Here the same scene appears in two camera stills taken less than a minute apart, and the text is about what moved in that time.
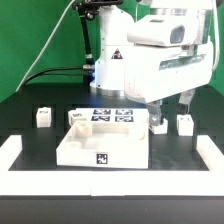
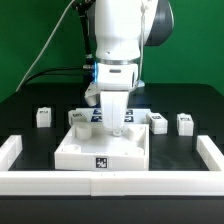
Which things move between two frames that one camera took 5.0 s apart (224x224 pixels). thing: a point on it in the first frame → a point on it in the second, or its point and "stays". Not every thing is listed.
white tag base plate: (117, 115) stays
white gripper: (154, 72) → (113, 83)
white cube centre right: (160, 129) stays
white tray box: (113, 144) stays
